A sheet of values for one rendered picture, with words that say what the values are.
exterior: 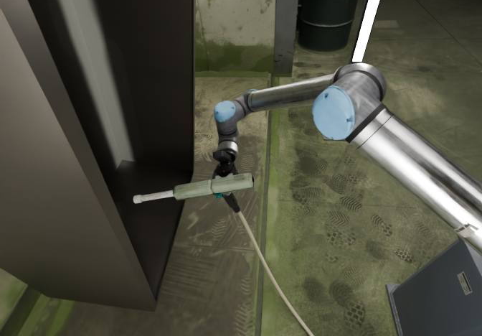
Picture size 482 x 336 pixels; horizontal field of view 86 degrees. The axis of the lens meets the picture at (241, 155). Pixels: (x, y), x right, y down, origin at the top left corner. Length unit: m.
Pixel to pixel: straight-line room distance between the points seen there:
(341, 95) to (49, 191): 0.55
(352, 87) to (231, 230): 1.11
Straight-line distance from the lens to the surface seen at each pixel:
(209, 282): 1.46
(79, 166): 0.34
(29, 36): 0.26
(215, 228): 1.56
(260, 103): 1.06
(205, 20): 2.59
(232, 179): 0.93
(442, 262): 1.17
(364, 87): 0.68
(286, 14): 2.50
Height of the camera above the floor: 1.42
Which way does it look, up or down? 47 degrees down
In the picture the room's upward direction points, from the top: 6 degrees counter-clockwise
